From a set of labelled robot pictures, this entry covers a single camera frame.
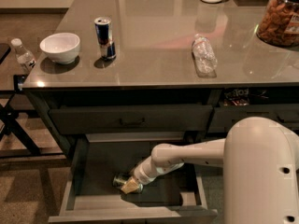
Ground open middle drawer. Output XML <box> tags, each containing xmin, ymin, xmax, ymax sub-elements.
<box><xmin>49</xmin><ymin>137</ymin><xmax>218</xmax><ymax>224</ymax></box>

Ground snack bags in drawer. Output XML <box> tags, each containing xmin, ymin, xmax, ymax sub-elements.
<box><xmin>223</xmin><ymin>89</ymin><xmax>249</xmax><ymax>106</ymax></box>

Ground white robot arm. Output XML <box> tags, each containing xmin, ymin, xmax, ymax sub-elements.
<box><xmin>121</xmin><ymin>117</ymin><xmax>299</xmax><ymax>224</ymax></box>

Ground smartphone on side table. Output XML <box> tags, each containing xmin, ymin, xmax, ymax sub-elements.
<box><xmin>13</xmin><ymin>75</ymin><xmax>27</xmax><ymax>92</ymax></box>

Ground green soda can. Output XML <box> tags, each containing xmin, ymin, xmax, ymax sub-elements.
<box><xmin>112</xmin><ymin>173</ymin><xmax>143</xmax><ymax>193</ymax></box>

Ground white ceramic bowl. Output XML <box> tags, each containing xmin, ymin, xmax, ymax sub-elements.
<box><xmin>39</xmin><ymin>33</ymin><xmax>80</xmax><ymax>64</ymax></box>

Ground clear jar of snacks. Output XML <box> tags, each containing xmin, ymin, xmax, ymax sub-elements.
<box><xmin>257</xmin><ymin>0</ymin><xmax>299</xmax><ymax>47</ymax></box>

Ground clear plastic bottle on counter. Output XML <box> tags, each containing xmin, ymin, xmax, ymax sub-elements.
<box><xmin>192</xmin><ymin>34</ymin><xmax>218</xmax><ymax>78</ymax></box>

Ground grey kitchen counter cabinet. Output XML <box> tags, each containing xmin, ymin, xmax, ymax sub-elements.
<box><xmin>25</xmin><ymin>0</ymin><xmax>298</xmax><ymax>156</ymax></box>

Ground blue silver energy drink can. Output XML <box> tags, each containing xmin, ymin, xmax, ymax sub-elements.
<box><xmin>94</xmin><ymin>17</ymin><xmax>116</xmax><ymax>61</ymax></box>

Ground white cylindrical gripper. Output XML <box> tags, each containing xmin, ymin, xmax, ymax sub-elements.
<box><xmin>121</xmin><ymin>157</ymin><xmax>183</xmax><ymax>194</ymax></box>

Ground small bottle with white cap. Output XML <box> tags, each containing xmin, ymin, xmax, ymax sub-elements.
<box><xmin>11</xmin><ymin>38</ymin><xmax>36</xmax><ymax>74</ymax></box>

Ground top right drawer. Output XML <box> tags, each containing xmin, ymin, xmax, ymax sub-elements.
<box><xmin>208</xmin><ymin>104</ymin><xmax>299</xmax><ymax>133</ymax></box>

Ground dark side table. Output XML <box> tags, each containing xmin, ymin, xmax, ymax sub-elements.
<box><xmin>0</xmin><ymin>42</ymin><xmax>64</xmax><ymax>159</ymax></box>

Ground top left drawer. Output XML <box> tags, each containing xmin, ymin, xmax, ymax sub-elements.
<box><xmin>49</xmin><ymin>104</ymin><xmax>213</xmax><ymax>134</ymax></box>

